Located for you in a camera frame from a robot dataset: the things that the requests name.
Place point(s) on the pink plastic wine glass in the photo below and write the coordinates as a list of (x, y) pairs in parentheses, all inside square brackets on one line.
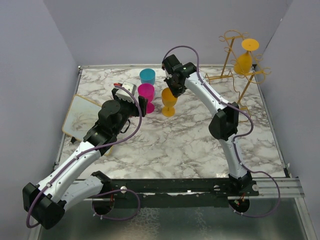
[(147, 91)]

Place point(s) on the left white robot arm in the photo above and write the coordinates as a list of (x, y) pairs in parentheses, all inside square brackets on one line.
[(47, 201)]

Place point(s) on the yellow wine glass rear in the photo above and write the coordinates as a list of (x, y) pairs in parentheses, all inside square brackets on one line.
[(244, 61)]

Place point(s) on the yellow wine glass front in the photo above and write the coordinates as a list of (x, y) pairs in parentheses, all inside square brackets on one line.
[(169, 101)]

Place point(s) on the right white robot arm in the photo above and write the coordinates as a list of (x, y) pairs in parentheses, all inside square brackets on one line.
[(225, 116)]

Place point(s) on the yellow wine glass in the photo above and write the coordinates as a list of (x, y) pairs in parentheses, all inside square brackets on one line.
[(244, 61), (169, 101)]

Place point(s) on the gold wire glass rack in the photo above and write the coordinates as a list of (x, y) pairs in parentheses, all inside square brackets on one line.
[(240, 83)]

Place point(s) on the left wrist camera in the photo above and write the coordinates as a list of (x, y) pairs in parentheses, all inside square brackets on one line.
[(126, 91)]

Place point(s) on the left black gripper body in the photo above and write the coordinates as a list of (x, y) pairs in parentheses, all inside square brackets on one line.
[(128, 108)]

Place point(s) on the small whiteboard wooden frame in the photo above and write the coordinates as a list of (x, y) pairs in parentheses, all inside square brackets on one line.
[(81, 117)]

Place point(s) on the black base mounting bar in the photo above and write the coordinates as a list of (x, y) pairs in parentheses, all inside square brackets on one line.
[(175, 192)]

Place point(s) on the blue plastic wine glass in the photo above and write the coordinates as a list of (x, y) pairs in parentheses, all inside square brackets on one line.
[(147, 75)]

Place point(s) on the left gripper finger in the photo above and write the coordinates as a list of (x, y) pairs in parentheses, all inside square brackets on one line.
[(143, 105), (114, 94)]

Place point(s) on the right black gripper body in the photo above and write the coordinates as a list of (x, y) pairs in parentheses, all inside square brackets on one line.
[(176, 89)]

